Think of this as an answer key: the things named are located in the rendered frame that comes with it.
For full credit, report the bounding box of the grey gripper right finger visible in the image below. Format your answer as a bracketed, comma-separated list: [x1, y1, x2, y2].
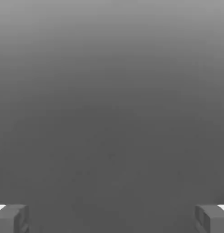
[194, 204, 224, 233]

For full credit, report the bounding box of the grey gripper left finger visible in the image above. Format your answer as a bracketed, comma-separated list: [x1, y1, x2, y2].
[0, 204, 30, 233]

